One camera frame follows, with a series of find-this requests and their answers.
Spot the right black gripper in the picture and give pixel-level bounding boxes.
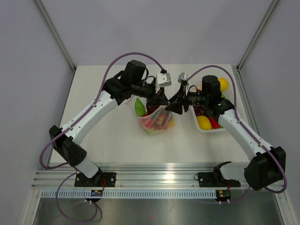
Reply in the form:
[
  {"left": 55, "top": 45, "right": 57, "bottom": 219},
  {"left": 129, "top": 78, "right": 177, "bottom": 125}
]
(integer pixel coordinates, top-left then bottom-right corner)
[{"left": 165, "top": 84, "right": 210, "bottom": 115}]

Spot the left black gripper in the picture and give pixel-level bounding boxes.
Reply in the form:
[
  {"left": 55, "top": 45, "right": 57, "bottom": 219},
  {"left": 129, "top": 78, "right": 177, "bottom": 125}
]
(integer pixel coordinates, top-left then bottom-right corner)
[{"left": 131, "top": 81, "right": 169, "bottom": 107}]

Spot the dark purple mangosteen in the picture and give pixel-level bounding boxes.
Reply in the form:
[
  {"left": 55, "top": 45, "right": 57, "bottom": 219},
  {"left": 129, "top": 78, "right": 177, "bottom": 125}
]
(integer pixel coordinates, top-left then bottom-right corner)
[{"left": 147, "top": 105, "right": 159, "bottom": 115}]

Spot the clear pink zip top bag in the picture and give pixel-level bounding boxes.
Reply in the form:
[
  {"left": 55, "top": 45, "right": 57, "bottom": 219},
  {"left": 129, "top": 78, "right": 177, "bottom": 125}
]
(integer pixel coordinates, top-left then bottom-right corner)
[{"left": 125, "top": 96, "right": 175, "bottom": 135}]

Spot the green lettuce leaf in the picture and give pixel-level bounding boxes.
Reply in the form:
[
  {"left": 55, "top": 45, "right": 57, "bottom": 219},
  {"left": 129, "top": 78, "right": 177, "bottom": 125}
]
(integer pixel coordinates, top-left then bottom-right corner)
[{"left": 134, "top": 97, "right": 146, "bottom": 117}]

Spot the white plastic fruit basket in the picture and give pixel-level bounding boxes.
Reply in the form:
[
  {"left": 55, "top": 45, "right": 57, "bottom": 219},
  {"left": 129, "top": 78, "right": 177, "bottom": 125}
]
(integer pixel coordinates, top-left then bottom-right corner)
[{"left": 189, "top": 84, "right": 234, "bottom": 133}]

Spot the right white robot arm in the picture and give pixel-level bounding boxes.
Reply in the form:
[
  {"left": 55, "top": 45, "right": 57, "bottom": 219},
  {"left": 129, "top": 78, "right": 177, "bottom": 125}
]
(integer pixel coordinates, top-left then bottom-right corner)
[{"left": 166, "top": 73, "right": 287, "bottom": 192}]

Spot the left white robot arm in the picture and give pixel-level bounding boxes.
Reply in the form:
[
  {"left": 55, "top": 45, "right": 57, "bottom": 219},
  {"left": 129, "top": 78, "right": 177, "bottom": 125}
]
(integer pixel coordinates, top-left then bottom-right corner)
[{"left": 49, "top": 60, "right": 171, "bottom": 187}]

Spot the yellow lemon top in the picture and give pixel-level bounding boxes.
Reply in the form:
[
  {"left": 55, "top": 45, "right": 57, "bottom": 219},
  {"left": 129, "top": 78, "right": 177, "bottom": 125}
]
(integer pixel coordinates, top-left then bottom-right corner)
[{"left": 218, "top": 78, "right": 229, "bottom": 91}]

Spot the dark grape bunch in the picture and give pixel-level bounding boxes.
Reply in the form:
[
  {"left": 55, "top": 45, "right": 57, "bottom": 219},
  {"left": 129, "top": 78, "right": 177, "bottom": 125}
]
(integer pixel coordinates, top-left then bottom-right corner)
[{"left": 193, "top": 106, "right": 209, "bottom": 118}]

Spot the yellow mango upper left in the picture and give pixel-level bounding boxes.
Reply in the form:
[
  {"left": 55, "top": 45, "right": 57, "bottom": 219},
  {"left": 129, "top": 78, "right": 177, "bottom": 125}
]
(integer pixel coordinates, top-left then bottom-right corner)
[{"left": 196, "top": 115, "right": 212, "bottom": 130}]

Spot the red chili pepper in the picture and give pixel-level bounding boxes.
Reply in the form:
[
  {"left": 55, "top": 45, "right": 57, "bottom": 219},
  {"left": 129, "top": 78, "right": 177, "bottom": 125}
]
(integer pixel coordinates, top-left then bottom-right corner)
[{"left": 209, "top": 117, "right": 221, "bottom": 129}]

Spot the right small circuit board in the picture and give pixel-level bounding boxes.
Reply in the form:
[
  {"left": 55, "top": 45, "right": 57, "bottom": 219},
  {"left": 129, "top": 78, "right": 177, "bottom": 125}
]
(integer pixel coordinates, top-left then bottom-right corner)
[{"left": 216, "top": 189, "right": 232, "bottom": 202}]

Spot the small circuit board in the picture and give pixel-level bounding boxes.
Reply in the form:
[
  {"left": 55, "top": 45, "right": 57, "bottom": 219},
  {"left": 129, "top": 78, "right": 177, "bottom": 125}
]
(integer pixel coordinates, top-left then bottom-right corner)
[
  {"left": 91, "top": 190, "right": 103, "bottom": 196},
  {"left": 216, "top": 189, "right": 232, "bottom": 202}
]

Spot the left small circuit board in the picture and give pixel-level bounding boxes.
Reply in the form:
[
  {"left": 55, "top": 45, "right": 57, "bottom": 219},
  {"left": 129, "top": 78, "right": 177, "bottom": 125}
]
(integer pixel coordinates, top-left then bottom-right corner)
[{"left": 91, "top": 190, "right": 103, "bottom": 196}]

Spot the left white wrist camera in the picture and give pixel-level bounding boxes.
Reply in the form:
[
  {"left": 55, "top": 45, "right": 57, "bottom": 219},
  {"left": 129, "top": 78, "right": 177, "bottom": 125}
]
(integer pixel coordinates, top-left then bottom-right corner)
[{"left": 155, "top": 73, "right": 172, "bottom": 92}]

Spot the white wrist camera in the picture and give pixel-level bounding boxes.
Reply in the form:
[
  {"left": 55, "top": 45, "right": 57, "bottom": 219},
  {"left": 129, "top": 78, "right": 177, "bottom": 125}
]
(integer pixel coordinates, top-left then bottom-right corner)
[
  {"left": 155, "top": 73, "right": 172, "bottom": 92},
  {"left": 178, "top": 72, "right": 189, "bottom": 86}
]

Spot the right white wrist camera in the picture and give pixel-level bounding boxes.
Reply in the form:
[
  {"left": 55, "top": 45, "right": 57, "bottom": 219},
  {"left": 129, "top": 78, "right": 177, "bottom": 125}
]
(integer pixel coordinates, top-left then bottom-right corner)
[{"left": 178, "top": 72, "right": 189, "bottom": 86}]

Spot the aluminium mounting rail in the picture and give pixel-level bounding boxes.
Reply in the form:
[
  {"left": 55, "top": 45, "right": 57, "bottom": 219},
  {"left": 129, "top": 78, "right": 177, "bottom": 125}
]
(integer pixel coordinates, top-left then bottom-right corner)
[{"left": 31, "top": 163, "right": 286, "bottom": 190}]

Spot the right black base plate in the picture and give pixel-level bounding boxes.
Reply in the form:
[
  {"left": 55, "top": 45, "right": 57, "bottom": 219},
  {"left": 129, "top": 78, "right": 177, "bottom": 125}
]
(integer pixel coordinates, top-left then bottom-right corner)
[{"left": 194, "top": 172, "right": 241, "bottom": 188}]

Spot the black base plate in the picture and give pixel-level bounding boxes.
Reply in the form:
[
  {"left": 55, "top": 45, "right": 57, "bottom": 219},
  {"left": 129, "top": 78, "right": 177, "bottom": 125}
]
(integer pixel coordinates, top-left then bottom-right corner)
[
  {"left": 194, "top": 172, "right": 241, "bottom": 188},
  {"left": 74, "top": 172, "right": 117, "bottom": 188}
]

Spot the white slotted cable duct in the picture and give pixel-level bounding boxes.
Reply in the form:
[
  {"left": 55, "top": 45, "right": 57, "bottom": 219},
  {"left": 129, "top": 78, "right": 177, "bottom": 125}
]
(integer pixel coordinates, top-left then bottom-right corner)
[{"left": 41, "top": 189, "right": 216, "bottom": 199}]

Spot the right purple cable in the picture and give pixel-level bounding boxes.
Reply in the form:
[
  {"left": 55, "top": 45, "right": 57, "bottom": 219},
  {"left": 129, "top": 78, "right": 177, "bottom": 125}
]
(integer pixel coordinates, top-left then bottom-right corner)
[{"left": 185, "top": 65, "right": 288, "bottom": 204}]

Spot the purple cable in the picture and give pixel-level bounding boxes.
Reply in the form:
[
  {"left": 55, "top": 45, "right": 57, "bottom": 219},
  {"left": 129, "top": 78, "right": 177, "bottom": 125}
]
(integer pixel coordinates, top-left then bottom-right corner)
[
  {"left": 39, "top": 52, "right": 166, "bottom": 222},
  {"left": 185, "top": 65, "right": 288, "bottom": 204}
]

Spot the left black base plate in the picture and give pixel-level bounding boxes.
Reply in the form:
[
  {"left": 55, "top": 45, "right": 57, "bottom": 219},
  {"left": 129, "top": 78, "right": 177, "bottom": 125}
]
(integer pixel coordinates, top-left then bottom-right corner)
[{"left": 74, "top": 172, "right": 117, "bottom": 188}]

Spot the right aluminium frame post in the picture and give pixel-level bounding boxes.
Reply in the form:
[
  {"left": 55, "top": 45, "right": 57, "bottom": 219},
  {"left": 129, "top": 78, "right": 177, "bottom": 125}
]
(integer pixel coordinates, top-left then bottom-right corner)
[{"left": 237, "top": 0, "right": 281, "bottom": 72}]

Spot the aluminium frame post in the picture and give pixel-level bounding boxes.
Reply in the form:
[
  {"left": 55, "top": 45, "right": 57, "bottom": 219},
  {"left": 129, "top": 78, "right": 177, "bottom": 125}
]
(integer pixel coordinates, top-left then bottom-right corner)
[
  {"left": 237, "top": 0, "right": 281, "bottom": 72},
  {"left": 33, "top": 0, "right": 76, "bottom": 74}
]

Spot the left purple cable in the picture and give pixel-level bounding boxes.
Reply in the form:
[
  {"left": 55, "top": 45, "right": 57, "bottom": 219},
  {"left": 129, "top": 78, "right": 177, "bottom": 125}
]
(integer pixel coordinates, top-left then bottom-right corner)
[{"left": 39, "top": 52, "right": 166, "bottom": 222}]

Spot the left aluminium frame post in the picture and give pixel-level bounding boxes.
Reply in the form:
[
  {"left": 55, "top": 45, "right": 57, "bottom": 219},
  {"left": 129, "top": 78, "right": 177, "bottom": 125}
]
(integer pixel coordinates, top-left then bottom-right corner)
[{"left": 33, "top": 0, "right": 76, "bottom": 74}]

